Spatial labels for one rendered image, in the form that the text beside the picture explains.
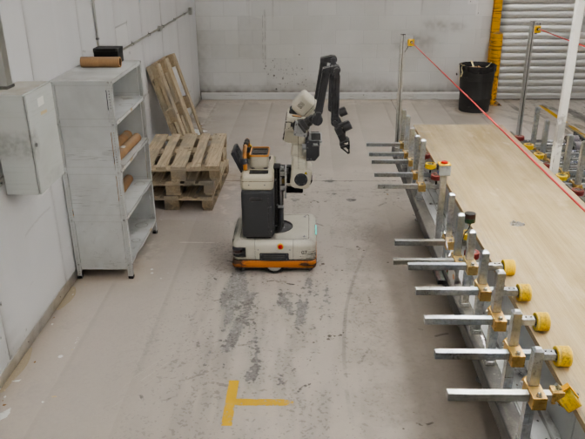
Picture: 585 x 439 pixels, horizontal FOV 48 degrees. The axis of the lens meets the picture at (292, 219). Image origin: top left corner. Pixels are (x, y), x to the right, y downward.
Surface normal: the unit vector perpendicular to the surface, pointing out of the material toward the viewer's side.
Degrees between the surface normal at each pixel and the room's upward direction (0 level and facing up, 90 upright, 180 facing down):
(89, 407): 0
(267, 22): 90
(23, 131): 90
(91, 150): 90
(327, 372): 0
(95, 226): 90
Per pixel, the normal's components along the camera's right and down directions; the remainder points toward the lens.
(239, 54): -0.03, 0.39
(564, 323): 0.00, -0.92
